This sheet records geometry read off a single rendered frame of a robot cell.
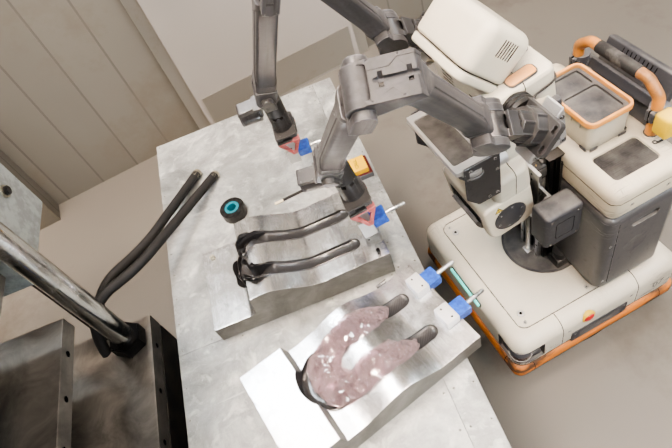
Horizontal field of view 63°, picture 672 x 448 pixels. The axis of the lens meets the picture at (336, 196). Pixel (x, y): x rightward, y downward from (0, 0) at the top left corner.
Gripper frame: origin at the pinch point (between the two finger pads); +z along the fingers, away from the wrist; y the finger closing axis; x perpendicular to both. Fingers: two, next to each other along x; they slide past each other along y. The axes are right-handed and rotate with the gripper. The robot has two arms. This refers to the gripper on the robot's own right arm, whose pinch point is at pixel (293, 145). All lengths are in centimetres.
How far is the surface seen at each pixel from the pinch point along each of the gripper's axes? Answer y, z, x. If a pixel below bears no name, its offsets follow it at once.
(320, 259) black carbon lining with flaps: 39.2, 5.2, -1.5
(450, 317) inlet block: 67, 5, 25
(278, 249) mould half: 34.1, 1.4, -11.3
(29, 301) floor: -56, 89, -167
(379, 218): 39.8, -3.7, 17.1
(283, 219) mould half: 23.2, 3.4, -8.6
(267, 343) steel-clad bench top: 54, 12, -22
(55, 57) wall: -131, 12, -105
